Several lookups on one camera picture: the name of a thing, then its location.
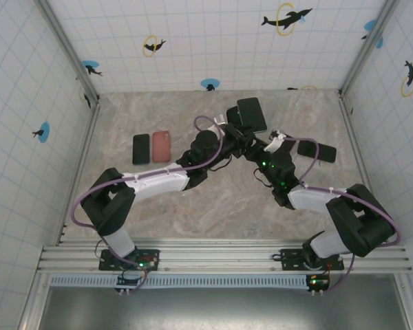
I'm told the aluminium table side rail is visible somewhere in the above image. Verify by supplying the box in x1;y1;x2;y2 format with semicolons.
337;89;392;245
54;99;104;245

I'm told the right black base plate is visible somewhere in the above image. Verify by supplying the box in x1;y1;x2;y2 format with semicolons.
281;247;345;272

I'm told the light pink phone case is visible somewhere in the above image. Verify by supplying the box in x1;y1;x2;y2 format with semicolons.
151;131;171;163

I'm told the red-wired circuit board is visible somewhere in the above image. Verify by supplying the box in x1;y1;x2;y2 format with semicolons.
137;253;160;271

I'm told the right black adapter board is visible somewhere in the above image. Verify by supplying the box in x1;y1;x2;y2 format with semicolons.
306;274;331;292

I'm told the grey metal sheet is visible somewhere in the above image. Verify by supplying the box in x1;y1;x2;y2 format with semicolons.
37;285;412;330

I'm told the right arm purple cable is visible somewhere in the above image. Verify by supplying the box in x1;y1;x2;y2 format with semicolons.
284;136;403;296

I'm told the aluminium mounting rail beam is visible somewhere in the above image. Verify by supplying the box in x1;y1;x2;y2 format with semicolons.
36;239;413;276

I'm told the white slotted cable duct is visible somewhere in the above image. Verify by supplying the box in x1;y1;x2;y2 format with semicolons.
50;274;313;289

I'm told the black adapter board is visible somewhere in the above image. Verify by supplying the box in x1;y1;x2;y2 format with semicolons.
115;274;148;293
306;274;331;292

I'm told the black phone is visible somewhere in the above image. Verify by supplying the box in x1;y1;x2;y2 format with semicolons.
297;140;338;164

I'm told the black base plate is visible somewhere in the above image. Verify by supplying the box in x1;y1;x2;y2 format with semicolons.
98;247;161;272
281;247;345;272

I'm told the left black adapter board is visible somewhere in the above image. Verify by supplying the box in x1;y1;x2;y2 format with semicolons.
115;274;148;293

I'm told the black smartphone blue edge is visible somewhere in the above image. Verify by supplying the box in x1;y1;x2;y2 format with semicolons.
132;133;151;166

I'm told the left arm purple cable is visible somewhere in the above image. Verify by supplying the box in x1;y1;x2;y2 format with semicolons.
71;115;224;295

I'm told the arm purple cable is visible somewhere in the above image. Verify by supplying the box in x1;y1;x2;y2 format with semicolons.
71;115;224;295
284;136;403;296

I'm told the left base black cable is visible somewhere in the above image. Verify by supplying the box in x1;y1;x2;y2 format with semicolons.
92;239;107;262

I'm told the aluminium corner post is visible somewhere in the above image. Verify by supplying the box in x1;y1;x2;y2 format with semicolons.
337;0;400;97
34;0;103;106

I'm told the black smartphone teal edge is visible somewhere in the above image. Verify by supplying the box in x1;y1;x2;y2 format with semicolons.
236;97;268;134

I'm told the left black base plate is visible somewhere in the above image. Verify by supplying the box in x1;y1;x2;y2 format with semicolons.
98;247;161;272

